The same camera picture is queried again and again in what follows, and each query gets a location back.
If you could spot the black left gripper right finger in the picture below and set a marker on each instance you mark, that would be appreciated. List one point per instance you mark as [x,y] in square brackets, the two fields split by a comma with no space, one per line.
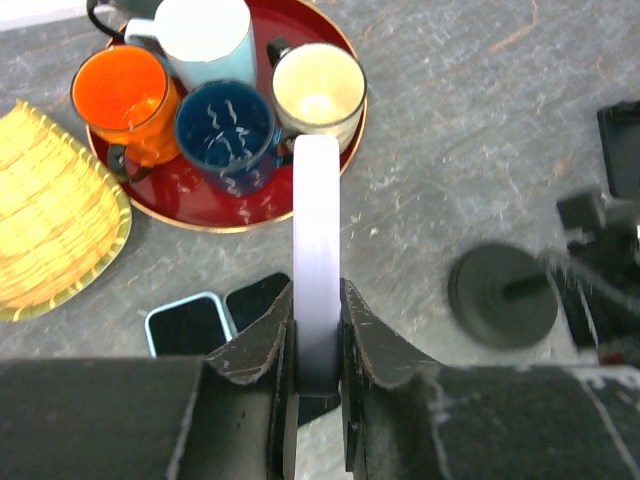
[407,416]

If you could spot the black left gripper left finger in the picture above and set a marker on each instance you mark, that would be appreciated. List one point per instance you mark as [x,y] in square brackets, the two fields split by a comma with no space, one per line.
[230,415]

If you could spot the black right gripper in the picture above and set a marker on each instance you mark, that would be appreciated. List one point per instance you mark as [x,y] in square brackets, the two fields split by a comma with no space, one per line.
[597,277]

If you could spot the light blue cased phone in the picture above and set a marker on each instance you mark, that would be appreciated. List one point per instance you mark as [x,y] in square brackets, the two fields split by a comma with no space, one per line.
[194,325]

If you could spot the black round-base phone stand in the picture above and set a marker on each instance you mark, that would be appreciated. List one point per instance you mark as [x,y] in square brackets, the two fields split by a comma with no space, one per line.
[500,297]

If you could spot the clear cased black phone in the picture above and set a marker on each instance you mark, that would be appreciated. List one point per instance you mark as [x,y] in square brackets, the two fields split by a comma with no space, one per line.
[249,303]

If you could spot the lavender cased phone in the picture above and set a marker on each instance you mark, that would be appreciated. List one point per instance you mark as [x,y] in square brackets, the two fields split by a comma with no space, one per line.
[316,263]

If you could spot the black block phone stand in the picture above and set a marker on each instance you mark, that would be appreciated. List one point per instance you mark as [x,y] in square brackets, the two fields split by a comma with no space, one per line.
[619,133]

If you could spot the woven bamboo tray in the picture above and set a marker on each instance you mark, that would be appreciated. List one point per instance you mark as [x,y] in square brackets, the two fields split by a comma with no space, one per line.
[64,217]

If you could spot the dark blue mug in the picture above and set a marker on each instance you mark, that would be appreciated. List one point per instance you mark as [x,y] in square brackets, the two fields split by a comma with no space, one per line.
[228,131]

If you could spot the cream dimpled mug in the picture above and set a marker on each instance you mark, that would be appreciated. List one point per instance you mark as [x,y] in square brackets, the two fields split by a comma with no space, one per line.
[317,88]

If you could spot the orange mug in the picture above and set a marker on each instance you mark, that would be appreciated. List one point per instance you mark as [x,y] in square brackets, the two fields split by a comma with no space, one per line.
[127,97]

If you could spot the light blue mug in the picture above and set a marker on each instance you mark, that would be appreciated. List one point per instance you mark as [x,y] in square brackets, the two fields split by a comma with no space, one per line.
[203,41]

